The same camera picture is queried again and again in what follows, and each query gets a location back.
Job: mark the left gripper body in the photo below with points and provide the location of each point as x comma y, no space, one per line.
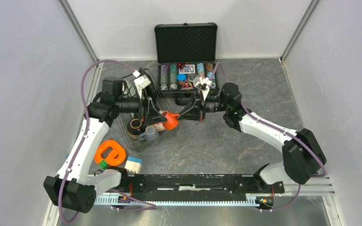
133,105

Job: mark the dark brown bottom plate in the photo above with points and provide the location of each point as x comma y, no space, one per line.
150,89

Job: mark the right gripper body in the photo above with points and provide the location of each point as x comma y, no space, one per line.
212,105

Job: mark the white cable duct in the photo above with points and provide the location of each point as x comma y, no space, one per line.
114,199

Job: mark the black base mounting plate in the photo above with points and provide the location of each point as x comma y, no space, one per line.
196,187

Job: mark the black wire dish rack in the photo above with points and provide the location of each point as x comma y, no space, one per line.
141,119

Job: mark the white plate teal rim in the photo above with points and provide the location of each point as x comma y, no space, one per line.
126,87

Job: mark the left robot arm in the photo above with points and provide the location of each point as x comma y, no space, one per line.
71,188

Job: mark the orange tape dispenser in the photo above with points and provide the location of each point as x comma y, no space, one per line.
110,151

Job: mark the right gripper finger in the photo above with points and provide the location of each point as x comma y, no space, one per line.
194,106
189,116

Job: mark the tan ceramic bowl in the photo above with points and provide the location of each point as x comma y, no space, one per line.
159,127

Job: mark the green dice block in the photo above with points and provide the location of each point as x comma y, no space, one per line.
104,165

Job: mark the blue round chip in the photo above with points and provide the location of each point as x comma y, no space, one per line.
181,77

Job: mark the dark patterned bowl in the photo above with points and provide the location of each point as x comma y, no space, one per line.
135,127

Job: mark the silver round dealer button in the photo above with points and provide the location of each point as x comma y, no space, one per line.
191,76

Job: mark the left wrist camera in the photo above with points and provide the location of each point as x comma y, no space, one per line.
140,82

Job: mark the white mug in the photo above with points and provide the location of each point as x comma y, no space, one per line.
150,135

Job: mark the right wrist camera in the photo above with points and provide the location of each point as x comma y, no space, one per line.
203,85

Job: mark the blue white toy block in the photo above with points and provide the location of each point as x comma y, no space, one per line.
133,165

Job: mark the black poker chip case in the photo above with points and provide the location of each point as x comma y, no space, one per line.
185,48

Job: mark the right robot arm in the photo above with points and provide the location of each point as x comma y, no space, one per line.
302,156

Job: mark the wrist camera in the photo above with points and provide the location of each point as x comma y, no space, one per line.
140,82
203,85

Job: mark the orange small cup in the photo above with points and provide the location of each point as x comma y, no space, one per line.
171,120

